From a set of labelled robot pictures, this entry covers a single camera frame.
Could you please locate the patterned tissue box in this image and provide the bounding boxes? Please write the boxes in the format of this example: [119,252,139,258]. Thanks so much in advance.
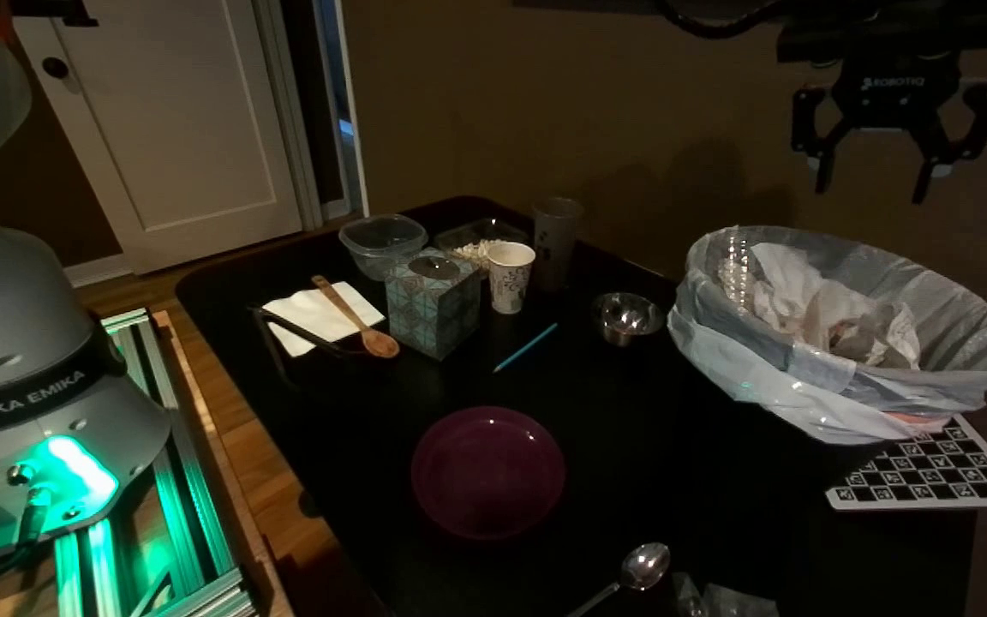
[384,251,485,364]

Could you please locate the metal spoon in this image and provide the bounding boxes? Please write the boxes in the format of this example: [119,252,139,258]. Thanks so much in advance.
[564,537,675,617]

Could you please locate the crumpled white paper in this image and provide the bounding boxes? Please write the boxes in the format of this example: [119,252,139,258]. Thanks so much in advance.
[828,289,926,369]

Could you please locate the purple plastic plate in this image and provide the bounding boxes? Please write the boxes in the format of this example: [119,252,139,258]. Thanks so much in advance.
[409,404,572,543]

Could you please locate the clear container with cereal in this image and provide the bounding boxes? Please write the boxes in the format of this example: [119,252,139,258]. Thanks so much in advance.
[431,220,524,266]

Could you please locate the small metal cup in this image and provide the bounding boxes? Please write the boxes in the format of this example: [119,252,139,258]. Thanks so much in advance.
[593,289,666,348]

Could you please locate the white paper cup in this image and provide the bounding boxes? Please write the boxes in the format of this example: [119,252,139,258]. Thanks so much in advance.
[481,237,540,318]

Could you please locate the black white checkerboard card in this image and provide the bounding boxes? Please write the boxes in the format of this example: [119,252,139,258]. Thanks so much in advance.
[822,411,987,515]

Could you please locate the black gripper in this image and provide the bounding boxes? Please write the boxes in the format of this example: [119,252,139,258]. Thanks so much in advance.
[776,19,987,205]

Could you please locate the black tongs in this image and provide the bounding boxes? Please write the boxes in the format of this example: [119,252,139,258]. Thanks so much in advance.
[252,305,337,351]

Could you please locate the trash bin with white bag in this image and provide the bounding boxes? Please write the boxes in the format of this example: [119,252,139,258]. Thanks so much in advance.
[666,221,987,450]

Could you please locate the thin teal pen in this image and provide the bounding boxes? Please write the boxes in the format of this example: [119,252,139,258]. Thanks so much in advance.
[491,318,562,377]

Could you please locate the wooden spoon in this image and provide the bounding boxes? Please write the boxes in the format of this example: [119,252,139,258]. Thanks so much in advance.
[308,270,405,364]

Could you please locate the white panel door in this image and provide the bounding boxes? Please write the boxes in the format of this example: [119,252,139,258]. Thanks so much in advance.
[9,0,326,278]

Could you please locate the clear plastic packet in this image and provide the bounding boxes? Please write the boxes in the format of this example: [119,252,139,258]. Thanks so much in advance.
[667,570,782,617]

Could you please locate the wooden board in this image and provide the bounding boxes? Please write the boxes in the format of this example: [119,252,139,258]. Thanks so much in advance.
[153,305,299,617]

